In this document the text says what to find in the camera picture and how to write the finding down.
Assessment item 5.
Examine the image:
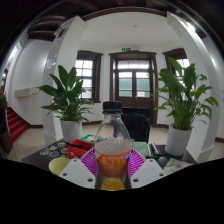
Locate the red carpeted staircase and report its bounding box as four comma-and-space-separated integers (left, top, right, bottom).
4, 106, 29, 144

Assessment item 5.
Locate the white wall-mounted unit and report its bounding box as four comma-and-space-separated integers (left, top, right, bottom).
13, 87, 41, 99

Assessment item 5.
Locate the green folded cloth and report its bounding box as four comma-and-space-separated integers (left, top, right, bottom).
131, 141, 150, 158

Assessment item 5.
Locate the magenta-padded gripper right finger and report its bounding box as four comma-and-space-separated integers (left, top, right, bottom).
128, 148, 167, 190

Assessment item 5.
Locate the large-leaved plant in white pot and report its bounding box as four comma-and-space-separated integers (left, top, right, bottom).
153, 56, 219, 157

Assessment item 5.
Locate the small-leaved plant in white pot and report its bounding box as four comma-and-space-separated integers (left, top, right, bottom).
37, 64, 96, 143

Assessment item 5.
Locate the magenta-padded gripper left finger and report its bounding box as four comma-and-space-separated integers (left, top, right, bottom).
58, 147, 100, 190

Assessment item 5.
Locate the clear orange-label drink bottle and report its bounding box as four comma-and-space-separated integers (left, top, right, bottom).
94, 100, 133, 192

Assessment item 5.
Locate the dark wooden double door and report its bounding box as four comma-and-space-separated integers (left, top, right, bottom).
109, 50, 158, 126

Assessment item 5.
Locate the printed white leaflet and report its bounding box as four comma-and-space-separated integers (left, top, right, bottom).
162, 157, 194, 176

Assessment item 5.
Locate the black chair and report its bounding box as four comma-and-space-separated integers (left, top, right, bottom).
120, 107, 152, 144

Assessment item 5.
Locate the dark-framed window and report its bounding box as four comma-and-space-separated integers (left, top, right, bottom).
74, 50, 104, 103
162, 48, 191, 101

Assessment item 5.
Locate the red plastic box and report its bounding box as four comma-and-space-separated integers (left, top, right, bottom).
66, 139, 94, 159

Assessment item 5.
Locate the grey ball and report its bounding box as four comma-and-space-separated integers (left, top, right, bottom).
157, 155, 169, 169

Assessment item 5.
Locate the green and white box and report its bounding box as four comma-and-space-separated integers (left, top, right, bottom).
80, 134, 108, 144

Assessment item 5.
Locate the pale yellow cup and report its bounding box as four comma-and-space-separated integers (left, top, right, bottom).
48, 156, 72, 176

